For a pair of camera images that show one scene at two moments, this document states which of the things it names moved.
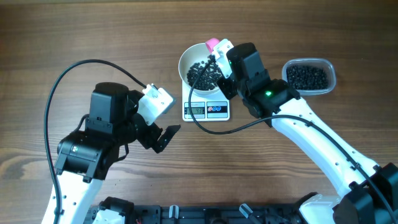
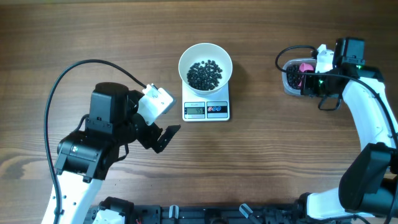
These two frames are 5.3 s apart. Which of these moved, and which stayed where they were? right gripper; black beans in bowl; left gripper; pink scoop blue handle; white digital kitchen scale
Moved: right gripper; pink scoop blue handle
Stayed: white digital kitchen scale; left gripper; black beans in bowl
